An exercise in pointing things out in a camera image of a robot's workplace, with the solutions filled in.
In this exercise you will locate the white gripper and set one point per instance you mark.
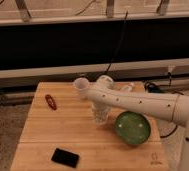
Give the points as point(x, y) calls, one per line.
point(100, 108)

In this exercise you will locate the white sponge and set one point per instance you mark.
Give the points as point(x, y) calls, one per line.
point(100, 118)

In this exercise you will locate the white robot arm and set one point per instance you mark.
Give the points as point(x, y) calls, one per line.
point(168, 107)

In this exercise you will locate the green ceramic bowl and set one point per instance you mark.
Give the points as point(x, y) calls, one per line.
point(133, 128)

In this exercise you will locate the clear plastic cup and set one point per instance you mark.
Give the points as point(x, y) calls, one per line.
point(81, 85)

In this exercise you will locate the white plastic bottle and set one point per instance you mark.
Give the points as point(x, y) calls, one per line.
point(128, 88)

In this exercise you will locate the wooden cutting board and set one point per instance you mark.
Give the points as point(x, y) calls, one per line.
point(71, 127)

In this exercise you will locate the red oblong object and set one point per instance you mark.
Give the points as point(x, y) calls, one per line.
point(50, 101)

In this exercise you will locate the black rectangular phone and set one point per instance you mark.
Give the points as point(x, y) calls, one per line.
point(65, 157)

